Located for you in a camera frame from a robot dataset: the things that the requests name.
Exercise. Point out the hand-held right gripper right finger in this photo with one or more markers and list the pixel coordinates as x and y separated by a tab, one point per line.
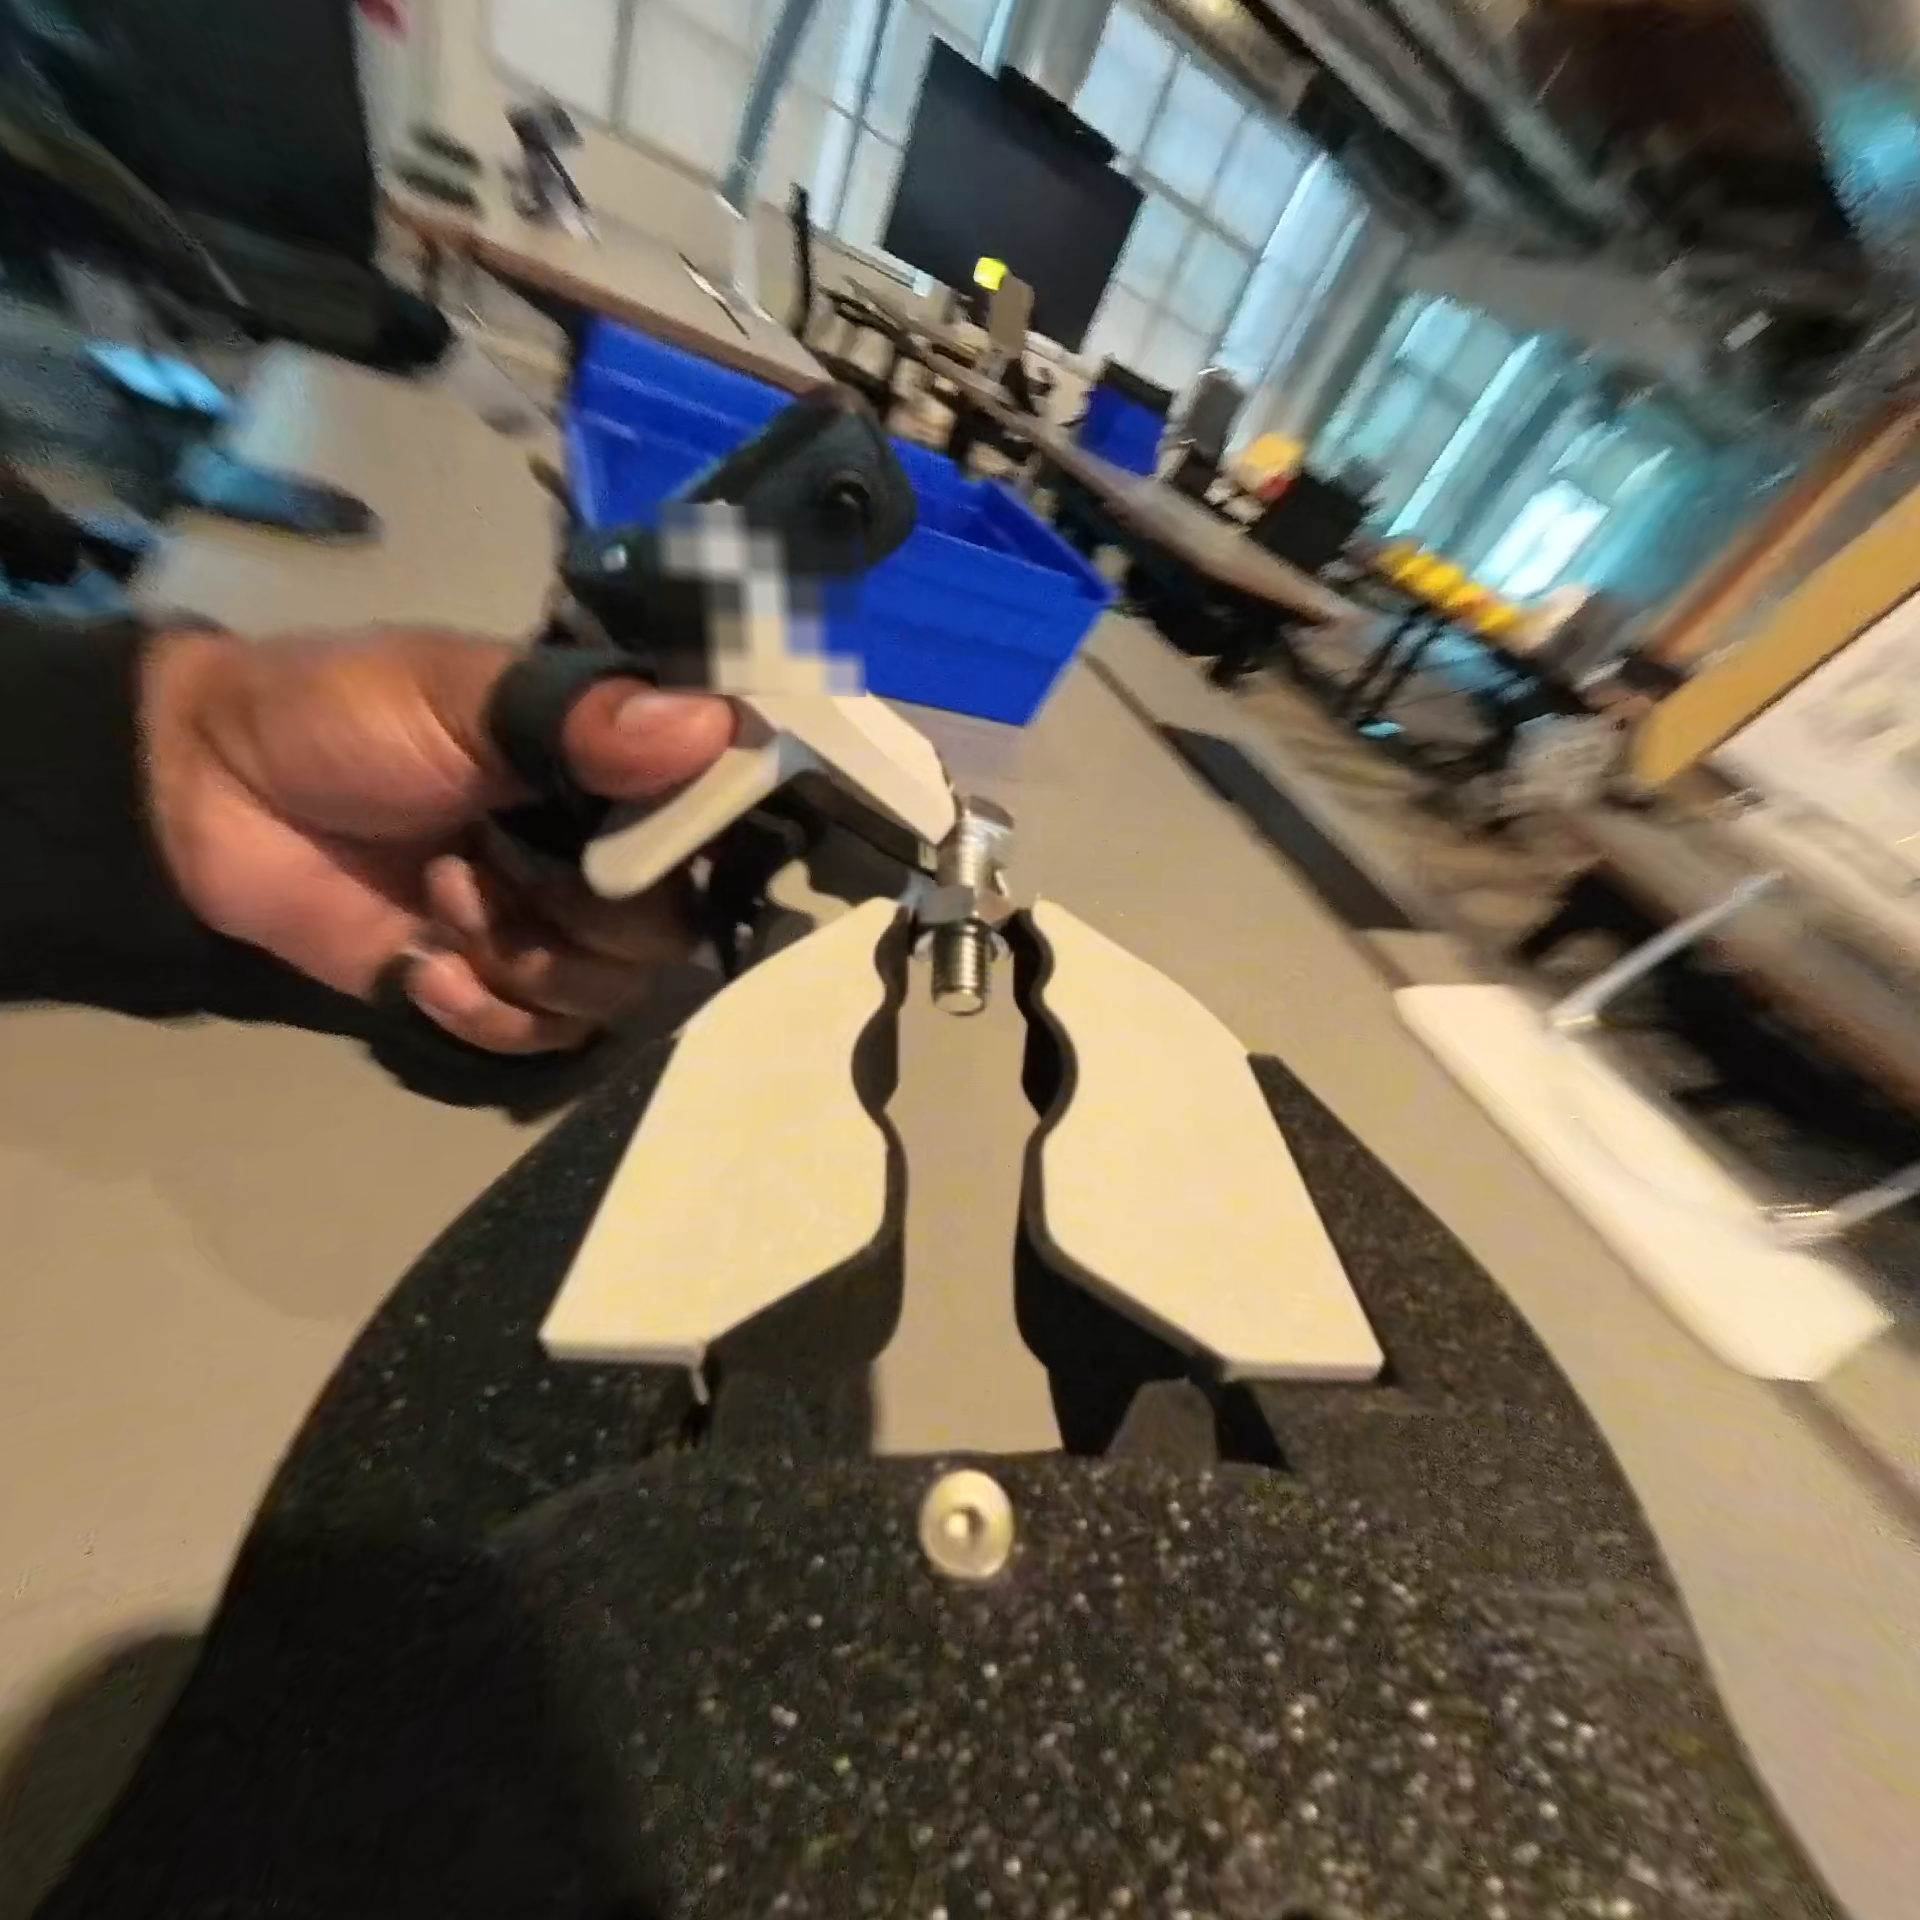
1178	1183

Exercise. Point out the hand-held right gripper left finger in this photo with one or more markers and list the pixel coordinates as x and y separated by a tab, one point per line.
748	1183

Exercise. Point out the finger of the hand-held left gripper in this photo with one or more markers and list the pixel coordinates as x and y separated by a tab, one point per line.
884	768
861	846

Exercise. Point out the silver hex bolt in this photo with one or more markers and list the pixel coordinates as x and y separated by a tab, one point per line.
960	972

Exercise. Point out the blue plastic bin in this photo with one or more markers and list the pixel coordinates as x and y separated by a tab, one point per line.
975	620

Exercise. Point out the person's left forearm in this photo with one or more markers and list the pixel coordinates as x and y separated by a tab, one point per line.
71	809

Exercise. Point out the person's left hand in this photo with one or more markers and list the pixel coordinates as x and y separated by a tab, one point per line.
297	781

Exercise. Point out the black office chair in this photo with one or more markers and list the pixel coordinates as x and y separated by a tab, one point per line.
807	269
329	323

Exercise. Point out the small blue box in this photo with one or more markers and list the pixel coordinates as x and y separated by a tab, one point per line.
1123	426

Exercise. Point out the long wooden desk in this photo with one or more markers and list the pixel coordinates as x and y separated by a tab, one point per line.
1202	538

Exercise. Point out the small black tripod device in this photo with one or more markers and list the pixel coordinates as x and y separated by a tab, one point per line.
549	148

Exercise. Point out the white zip tie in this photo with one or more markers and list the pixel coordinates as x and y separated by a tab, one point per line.
1658	953
1846	1210

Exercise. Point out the black round stand base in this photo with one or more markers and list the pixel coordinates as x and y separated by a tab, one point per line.
277	502

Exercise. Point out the row of yellow bins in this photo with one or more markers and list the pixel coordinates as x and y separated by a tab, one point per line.
1446	582

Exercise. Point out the black fabric partition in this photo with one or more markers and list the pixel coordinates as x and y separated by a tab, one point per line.
180	125

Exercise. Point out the black wall monitor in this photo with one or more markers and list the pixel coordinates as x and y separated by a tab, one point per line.
1004	193

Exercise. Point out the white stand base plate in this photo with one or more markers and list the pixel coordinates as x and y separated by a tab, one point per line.
1650	1183

